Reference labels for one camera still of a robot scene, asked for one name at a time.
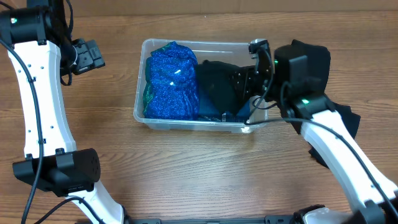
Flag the clear plastic storage bin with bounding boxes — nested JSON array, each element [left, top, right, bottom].
[[133, 39, 265, 134]]

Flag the shiny blue sequin fabric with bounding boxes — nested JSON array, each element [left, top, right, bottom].
[[143, 42, 200, 120]]

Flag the blue denim jeans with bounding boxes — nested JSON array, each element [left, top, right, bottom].
[[197, 89, 250, 123]]

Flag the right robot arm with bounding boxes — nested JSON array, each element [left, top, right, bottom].
[[232, 40, 397, 223]]

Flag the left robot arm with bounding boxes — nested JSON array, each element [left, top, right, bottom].
[[1, 1, 130, 223]]

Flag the black taped garment right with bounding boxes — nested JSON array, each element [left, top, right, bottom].
[[295, 103, 361, 168]]

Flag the large folded black garment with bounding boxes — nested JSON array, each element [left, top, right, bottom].
[[291, 39, 331, 92]]

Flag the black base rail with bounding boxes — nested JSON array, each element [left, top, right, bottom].
[[125, 215, 300, 224]]

